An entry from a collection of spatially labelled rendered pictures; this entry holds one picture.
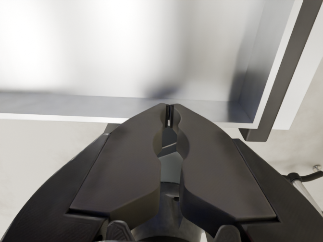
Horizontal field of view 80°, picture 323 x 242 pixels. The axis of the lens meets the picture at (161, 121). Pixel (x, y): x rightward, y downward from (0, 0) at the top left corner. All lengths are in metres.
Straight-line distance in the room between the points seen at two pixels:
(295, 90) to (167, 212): 0.25
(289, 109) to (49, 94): 0.20
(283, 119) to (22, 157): 1.70
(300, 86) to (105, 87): 0.15
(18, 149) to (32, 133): 0.21
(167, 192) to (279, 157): 1.30
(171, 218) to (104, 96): 0.24
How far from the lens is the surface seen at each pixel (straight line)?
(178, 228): 0.34
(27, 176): 1.91
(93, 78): 0.16
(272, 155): 1.56
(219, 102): 0.16
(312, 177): 1.68
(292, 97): 0.19
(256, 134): 0.17
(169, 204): 0.35
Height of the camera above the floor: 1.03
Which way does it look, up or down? 58 degrees down
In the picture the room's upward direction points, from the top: 177 degrees counter-clockwise
